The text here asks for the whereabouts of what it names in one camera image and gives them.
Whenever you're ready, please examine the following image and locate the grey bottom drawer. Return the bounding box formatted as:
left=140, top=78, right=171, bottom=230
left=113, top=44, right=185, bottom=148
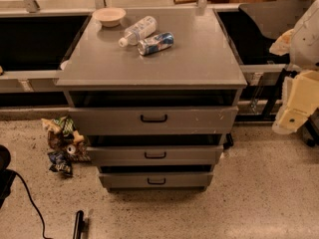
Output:
left=99, top=172, right=212, bottom=189

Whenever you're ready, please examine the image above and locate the clear plastic water bottle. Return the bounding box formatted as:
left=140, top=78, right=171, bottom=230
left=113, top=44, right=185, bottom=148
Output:
left=119, top=16, right=158, bottom=47

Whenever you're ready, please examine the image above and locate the right metal shelf frame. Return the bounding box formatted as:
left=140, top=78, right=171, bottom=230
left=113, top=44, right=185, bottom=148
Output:
left=216, top=5, right=297, bottom=121

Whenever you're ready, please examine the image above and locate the beige paper bowl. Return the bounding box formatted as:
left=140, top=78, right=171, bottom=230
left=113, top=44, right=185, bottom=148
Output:
left=93, top=7, right=126, bottom=27

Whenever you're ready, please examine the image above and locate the dark blue snack bag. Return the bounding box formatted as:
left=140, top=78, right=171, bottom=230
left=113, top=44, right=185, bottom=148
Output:
left=48, top=150, right=73, bottom=176

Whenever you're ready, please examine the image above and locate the brown snack bag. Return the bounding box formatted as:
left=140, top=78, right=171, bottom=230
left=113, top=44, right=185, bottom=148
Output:
left=48, top=131, right=91, bottom=162

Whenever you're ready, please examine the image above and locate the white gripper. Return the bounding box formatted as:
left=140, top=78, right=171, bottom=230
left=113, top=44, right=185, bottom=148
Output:
left=269, top=29, right=319, bottom=134

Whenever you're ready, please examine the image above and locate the blue silver soda can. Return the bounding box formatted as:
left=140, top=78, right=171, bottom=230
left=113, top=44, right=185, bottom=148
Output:
left=138, top=32, right=174, bottom=56

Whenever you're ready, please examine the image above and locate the grey middle drawer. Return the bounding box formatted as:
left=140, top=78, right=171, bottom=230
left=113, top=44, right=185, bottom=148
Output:
left=88, top=145, right=223, bottom=166

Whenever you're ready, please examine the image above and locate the grey three-drawer cabinet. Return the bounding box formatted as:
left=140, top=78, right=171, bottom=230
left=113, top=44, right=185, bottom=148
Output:
left=55, top=6, right=248, bottom=193

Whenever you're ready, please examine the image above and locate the metal shelf frame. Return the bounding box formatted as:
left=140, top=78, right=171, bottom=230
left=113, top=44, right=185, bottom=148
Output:
left=216, top=5, right=297, bottom=121
left=0, top=11, right=91, bottom=120

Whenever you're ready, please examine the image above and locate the grey drawer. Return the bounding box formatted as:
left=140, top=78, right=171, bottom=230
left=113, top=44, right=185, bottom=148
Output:
left=88, top=145, right=223, bottom=166
left=99, top=172, right=212, bottom=189
left=69, top=107, right=238, bottom=135

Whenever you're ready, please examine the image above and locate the grey top drawer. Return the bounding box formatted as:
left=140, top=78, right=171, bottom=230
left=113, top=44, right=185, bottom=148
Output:
left=69, top=107, right=238, bottom=135

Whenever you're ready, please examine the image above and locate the black cable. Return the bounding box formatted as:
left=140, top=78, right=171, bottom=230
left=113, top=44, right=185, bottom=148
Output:
left=13, top=170, right=54, bottom=239

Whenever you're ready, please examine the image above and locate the left metal shelf frame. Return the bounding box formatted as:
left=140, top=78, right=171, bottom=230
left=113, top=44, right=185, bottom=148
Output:
left=0, top=11, right=91, bottom=120

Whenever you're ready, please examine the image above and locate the black device at left edge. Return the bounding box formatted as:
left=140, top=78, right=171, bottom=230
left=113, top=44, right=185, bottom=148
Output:
left=0, top=145, right=16, bottom=208

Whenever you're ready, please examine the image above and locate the wooden stick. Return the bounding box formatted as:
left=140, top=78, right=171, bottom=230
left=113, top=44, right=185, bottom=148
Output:
left=173, top=0, right=197, bottom=5

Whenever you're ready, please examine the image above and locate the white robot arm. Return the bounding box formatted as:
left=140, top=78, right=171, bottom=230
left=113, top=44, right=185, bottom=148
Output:
left=269, top=0, right=319, bottom=134

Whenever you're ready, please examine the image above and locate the green striped snack bag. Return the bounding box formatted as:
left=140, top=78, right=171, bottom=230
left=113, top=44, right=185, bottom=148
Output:
left=41, top=117, right=76, bottom=136

